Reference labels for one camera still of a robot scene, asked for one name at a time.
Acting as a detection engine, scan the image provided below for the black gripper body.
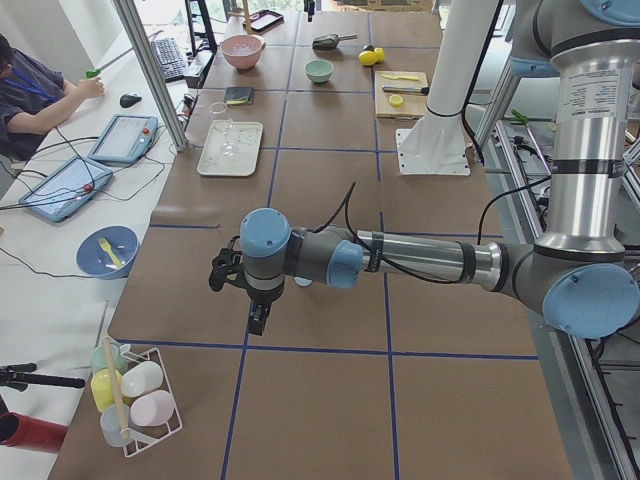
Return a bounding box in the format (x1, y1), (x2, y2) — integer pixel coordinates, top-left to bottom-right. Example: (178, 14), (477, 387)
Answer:
(247, 285), (284, 314)

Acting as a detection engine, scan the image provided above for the light blue plastic cup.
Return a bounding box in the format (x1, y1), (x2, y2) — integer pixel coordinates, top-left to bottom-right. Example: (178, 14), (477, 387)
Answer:
(294, 277), (313, 287)

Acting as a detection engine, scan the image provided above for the green ceramic bowl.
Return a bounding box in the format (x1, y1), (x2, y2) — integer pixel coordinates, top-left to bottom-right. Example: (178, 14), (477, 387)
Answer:
(304, 59), (334, 84)

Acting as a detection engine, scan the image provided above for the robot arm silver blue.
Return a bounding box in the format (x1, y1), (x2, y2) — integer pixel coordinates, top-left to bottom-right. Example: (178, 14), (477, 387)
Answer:
(232, 1), (639, 339)

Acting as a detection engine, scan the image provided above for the steel ice scoop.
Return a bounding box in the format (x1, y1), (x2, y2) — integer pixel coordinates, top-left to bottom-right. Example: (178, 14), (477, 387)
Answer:
(312, 34), (358, 50)

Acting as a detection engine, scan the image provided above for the pink bowl with ice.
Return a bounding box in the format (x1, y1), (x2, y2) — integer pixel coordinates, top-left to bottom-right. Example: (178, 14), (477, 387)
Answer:
(220, 35), (264, 70)

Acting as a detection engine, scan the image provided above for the blue bowl with fork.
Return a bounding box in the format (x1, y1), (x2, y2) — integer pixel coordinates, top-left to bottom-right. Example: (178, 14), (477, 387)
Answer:
(76, 225), (139, 280)

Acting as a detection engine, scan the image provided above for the yellow lemon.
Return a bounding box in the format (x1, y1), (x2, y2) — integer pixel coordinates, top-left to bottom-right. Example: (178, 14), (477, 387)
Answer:
(358, 50), (378, 67)
(374, 47), (385, 63)

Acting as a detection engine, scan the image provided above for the grey folded cloth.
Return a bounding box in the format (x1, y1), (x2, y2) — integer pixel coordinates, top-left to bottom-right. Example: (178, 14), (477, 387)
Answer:
(223, 86), (255, 106)

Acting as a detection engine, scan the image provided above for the yellow plastic knife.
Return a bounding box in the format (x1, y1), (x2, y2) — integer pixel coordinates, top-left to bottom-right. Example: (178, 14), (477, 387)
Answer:
(381, 73), (420, 81)

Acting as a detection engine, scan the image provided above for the wooden cutting board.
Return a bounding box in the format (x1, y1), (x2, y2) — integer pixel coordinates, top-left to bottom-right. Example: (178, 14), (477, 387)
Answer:
(374, 71), (429, 119)

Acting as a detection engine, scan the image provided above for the lemon half slice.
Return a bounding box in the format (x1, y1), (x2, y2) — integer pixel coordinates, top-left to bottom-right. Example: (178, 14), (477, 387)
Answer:
(388, 94), (404, 108)

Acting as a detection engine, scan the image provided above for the clear wine glass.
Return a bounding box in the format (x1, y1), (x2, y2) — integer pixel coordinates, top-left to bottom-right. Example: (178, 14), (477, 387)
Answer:
(209, 102), (233, 134)

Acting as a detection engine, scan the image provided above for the black keyboard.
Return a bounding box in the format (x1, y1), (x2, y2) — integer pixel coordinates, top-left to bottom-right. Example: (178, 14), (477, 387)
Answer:
(151, 38), (189, 83)

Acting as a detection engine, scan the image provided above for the cream bear tray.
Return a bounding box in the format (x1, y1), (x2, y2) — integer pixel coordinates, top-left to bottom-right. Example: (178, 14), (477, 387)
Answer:
(196, 120), (263, 177)

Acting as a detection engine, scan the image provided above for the teach pendant tablet far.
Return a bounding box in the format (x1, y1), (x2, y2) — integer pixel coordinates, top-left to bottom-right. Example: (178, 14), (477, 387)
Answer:
(88, 114), (159, 165)

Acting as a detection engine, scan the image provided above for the teach pendant tablet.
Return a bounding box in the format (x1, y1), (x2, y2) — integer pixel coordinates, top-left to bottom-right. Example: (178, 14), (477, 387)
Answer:
(18, 156), (113, 223)
(88, 114), (159, 165)

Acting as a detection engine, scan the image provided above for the black computer mouse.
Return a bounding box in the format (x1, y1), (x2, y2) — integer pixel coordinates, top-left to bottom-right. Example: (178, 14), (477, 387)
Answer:
(119, 93), (142, 109)

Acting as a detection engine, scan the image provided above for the teach pendant tablet near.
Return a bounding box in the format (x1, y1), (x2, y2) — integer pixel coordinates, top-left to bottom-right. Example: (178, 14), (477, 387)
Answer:
(18, 156), (113, 223)

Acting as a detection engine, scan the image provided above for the red cylinder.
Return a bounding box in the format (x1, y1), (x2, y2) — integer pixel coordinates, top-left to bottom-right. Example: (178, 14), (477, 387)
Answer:
(1, 412), (68, 453)

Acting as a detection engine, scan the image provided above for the person in dark shirt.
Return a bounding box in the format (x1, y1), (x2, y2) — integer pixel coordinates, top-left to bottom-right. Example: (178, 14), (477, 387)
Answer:
(1, 37), (105, 162)

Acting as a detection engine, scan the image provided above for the white wire cup rack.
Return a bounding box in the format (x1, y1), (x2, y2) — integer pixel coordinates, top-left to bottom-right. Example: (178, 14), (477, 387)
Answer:
(90, 336), (183, 458)

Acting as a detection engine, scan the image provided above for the aluminium frame post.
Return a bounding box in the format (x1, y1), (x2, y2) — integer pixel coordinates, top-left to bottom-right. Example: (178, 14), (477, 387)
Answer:
(113, 0), (188, 152)

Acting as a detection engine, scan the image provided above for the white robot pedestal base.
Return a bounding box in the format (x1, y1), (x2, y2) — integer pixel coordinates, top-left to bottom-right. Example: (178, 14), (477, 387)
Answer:
(397, 0), (502, 176)

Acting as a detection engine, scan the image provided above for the black tripod handle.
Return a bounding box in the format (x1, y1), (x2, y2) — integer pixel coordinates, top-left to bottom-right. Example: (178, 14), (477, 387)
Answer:
(1, 363), (86, 392)

